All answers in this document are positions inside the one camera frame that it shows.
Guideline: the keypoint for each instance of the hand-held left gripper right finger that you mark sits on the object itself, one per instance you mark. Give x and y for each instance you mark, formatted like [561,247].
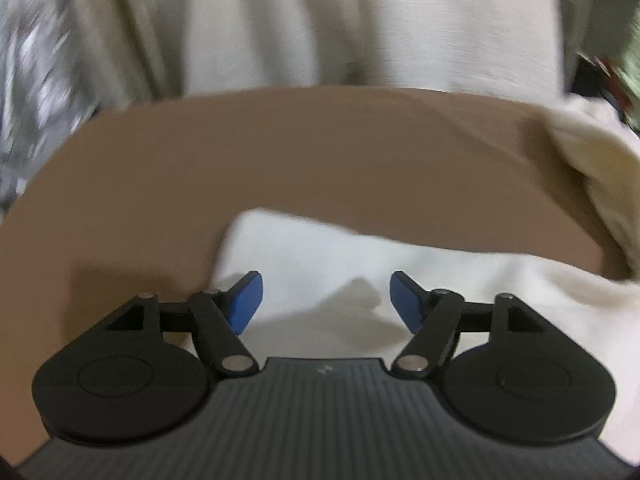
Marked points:
[407,302]

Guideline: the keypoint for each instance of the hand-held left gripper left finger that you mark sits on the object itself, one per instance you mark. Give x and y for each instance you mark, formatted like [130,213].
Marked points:
[245,305]

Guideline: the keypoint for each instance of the white fleece zip jacket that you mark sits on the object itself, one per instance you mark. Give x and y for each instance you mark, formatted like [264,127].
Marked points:
[325,260]

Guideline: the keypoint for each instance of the crumpled silver plastic sheet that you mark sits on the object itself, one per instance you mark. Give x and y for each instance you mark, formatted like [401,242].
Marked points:
[35,85]

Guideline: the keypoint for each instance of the dark mixed clutter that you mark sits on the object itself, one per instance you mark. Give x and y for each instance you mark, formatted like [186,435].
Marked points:
[610,75]

